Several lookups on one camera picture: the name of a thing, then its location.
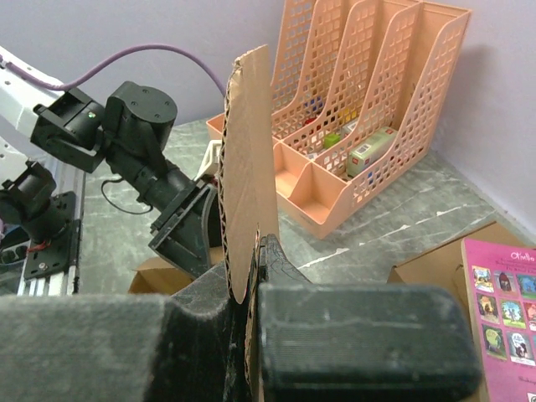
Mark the peach plastic file organizer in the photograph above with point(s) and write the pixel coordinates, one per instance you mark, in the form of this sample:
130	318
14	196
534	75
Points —
343	70

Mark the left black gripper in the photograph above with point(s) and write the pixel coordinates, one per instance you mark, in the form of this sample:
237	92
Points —
187	234

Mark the green white small carton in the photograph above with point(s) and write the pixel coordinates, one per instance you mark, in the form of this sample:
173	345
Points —
370	150

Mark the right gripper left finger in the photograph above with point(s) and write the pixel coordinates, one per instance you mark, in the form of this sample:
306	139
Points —
121	347

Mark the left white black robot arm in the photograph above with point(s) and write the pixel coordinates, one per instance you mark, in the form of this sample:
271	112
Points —
128	133

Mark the large cardboard box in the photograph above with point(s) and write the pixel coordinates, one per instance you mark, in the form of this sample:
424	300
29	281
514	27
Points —
247	176

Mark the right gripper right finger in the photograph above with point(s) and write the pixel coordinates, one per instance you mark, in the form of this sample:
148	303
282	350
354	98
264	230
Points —
347	342

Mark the folded cardboard box under book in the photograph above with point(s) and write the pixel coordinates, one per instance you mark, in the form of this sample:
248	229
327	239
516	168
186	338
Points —
441	266

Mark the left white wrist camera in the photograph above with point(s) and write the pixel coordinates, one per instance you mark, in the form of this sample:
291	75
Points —
209	165

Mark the pink paperback book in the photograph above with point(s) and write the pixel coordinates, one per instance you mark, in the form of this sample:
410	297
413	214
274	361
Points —
500	287

